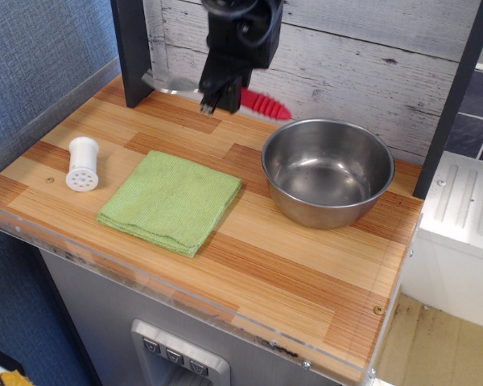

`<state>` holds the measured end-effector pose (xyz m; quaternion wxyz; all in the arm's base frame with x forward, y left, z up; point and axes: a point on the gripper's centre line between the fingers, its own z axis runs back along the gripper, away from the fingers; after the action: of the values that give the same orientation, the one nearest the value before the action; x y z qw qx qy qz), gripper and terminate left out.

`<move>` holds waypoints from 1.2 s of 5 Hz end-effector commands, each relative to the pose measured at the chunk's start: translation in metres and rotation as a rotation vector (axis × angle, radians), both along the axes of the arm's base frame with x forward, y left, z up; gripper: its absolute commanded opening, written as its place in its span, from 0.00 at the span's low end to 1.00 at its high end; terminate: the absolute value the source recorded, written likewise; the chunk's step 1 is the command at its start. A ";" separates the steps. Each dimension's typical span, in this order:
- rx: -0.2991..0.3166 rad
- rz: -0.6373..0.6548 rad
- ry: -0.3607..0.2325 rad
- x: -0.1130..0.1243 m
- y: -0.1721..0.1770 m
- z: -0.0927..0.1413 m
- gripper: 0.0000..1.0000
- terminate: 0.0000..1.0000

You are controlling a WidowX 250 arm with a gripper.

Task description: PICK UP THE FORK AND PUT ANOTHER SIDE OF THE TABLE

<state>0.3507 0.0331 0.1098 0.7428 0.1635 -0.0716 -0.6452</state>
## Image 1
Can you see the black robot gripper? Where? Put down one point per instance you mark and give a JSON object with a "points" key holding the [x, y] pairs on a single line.
{"points": [[242, 36]]}

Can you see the red handled metal fork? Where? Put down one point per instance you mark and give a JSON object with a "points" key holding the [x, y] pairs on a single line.
{"points": [[260, 103]]}

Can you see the green folded cloth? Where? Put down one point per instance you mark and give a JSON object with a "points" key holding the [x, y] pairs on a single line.
{"points": [[171, 202]]}

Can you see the stainless steel bowl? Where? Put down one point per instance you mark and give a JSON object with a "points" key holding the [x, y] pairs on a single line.
{"points": [[326, 174]]}

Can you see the white plastic spool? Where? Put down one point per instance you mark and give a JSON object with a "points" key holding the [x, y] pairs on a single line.
{"points": [[82, 172]]}

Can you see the grey cabinet with button panel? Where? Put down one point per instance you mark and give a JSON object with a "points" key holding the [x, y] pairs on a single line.
{"points": [[140, 330]]}

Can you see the clear acrylic table edge guard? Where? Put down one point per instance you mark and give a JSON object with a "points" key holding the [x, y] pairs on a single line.
{"points": [[316, 298]]}

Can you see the white ridged appliance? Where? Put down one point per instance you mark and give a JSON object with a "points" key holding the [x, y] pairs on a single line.
{"points": [[445, 266]]}

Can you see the dark left frame post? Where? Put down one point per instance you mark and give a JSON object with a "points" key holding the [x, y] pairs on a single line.
{"points": [[133, 48]]}

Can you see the dark frame post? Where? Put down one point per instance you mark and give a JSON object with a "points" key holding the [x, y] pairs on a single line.
{"points": [[133, 48], [464, 73]]}

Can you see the dark right frame post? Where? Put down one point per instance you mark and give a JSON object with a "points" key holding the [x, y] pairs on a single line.
{"points": [[464, 73]]}

